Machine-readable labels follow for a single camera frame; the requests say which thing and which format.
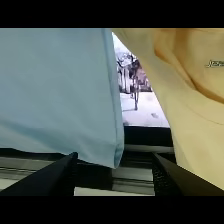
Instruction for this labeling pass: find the yellow T-shirt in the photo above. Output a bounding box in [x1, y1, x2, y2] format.
[111, 27, 224, 191]

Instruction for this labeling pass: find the light blue T-shirt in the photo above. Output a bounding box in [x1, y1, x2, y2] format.
[0, 27, 125, 170]

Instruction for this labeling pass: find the silver frame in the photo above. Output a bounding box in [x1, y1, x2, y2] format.
[0, 143, 178, 197]

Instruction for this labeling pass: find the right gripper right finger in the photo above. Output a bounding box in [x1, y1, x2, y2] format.
[152, 152, 224, 197]

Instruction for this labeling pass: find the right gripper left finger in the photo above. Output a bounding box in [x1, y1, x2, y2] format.
[0, 151, 79, 197]

